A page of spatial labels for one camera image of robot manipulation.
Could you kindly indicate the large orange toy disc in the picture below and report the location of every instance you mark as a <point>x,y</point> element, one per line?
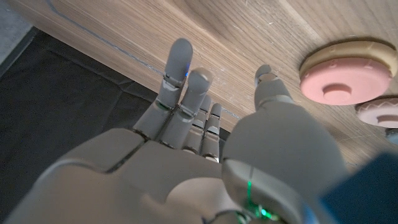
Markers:
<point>348,49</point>

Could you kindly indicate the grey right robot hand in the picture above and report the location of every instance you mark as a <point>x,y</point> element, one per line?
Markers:
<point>155,174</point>

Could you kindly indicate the blue right wrist clip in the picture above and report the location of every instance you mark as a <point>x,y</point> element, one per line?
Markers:
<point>363,193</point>

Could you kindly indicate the black fabric backdrop curtain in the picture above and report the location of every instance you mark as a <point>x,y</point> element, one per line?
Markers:
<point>62,109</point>

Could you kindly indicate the coral red toy disc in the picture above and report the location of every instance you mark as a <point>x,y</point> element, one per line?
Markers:
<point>342,74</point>

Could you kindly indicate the dusty pink toy disc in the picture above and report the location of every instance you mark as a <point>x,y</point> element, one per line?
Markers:
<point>377,110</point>

